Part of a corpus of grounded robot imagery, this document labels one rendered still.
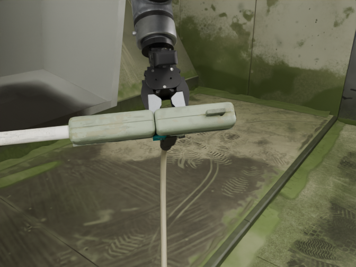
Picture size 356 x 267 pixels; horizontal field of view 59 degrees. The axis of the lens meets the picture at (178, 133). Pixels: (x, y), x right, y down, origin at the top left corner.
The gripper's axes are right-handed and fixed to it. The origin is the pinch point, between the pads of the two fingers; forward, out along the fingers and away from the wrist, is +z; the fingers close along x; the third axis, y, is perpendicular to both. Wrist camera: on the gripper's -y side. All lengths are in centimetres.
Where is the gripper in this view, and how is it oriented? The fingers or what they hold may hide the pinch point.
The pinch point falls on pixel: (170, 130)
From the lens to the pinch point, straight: 62.9
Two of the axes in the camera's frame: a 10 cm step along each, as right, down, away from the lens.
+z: 1.4, 9.6, -2.3
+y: -1.1, 2.4, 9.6
